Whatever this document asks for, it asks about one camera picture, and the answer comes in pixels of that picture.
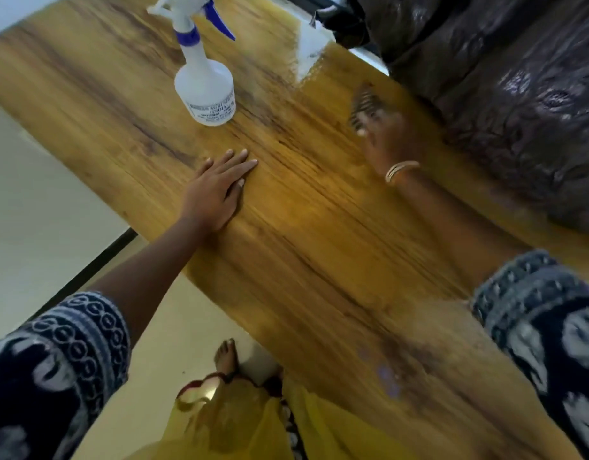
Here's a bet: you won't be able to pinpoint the person's right hand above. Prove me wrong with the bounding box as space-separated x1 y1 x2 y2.
355 107 422 178

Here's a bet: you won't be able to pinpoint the person's left hand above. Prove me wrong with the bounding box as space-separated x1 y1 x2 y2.
179 148 259 233

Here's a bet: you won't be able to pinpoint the striped brown cloth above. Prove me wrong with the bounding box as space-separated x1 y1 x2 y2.
348 83 396 132

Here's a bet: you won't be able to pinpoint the white spray bottle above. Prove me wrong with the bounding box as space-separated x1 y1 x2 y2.
146 0 237 128

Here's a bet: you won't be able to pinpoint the person's right forearm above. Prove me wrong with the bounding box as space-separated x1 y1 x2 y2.
395 169 530 295

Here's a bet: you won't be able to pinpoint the person's left forearm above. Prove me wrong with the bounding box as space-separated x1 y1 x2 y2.
91 217 218 348

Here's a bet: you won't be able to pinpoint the person's left foot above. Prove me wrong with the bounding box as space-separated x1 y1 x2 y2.
213 338 240 379

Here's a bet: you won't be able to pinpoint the gold bangles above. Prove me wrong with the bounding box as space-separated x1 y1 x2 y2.
384 160 422 185

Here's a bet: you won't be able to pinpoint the brown leaf-patterned curtain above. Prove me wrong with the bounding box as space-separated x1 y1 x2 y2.
313 0 589 235

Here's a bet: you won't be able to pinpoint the yellow dress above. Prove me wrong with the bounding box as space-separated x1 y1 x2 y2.
126 371 420 460

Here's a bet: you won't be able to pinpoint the navy patterned left sleeve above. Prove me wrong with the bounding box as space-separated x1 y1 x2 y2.
0 291 132 460

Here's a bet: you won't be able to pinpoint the navy patterned sleeve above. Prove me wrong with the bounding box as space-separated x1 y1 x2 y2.
469 249 589 460
0 291 132 460

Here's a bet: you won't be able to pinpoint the navy patterned right sleeve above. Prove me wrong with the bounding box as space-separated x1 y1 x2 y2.
469 249 589 460

